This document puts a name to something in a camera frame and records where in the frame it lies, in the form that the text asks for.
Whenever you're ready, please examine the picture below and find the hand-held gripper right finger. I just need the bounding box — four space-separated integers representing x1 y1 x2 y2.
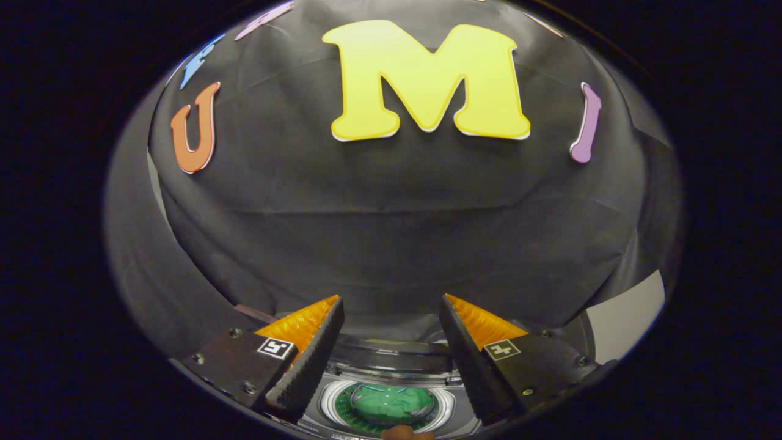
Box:
439 293 613 427

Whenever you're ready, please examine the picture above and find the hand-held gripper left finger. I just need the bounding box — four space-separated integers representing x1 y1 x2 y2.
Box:
177 295 345 423

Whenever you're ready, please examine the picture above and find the grey washing machine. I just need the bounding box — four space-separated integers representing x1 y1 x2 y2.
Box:
293 315 594 439

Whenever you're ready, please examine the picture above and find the dark washing machine lid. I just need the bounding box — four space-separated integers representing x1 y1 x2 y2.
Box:
330 335 456 375

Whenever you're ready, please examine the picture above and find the green polo shirt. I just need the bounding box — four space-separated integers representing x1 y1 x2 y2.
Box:
351 385 438 428

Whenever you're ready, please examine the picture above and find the black backdrop cloth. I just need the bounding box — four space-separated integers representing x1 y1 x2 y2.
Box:
103 0 685 361

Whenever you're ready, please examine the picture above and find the beige cabinet with dark top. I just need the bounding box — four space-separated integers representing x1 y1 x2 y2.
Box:
585 269 667 365

